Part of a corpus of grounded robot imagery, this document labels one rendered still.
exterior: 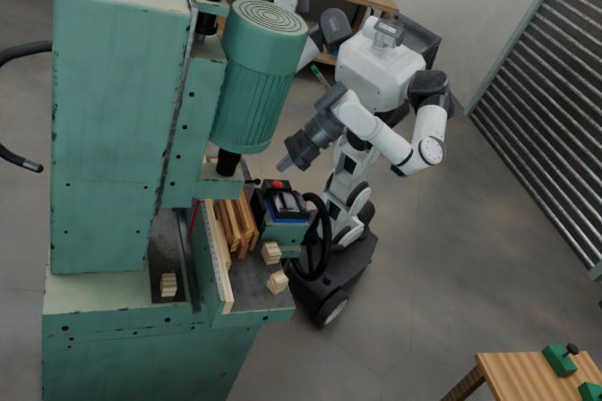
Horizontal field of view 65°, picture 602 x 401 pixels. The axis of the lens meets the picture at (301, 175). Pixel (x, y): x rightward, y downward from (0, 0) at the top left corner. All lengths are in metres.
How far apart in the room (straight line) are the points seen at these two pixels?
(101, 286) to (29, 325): 0.93
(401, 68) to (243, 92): 0.68
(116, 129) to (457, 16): 4.55
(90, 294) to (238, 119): 0.57
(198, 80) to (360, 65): 0.72
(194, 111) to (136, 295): 0.51
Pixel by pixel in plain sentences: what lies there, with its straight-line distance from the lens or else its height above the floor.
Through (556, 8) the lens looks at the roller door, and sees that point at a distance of 4.76.
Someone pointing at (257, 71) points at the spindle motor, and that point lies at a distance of 1.01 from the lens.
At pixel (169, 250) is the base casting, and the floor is 0.80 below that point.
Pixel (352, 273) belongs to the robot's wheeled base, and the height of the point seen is 0.17.
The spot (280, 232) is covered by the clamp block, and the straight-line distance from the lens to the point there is 1.36.
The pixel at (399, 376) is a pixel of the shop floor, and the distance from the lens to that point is 2.46.
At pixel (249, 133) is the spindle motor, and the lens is 1.09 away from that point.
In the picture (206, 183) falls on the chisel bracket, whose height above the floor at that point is 1.06.
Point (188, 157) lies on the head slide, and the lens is 1.13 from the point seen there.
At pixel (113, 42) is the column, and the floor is 1.44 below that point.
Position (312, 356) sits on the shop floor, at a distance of 2.31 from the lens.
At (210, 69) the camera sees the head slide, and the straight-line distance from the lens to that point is 1.00.
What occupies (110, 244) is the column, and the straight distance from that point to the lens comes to 1.25.
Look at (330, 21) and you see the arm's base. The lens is 1.70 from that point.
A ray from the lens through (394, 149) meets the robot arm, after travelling 1.29.
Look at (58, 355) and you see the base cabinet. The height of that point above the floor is 0.61.
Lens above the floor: 1.86
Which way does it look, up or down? 36 degrees down
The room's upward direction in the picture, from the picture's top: 23 degrees clockwise
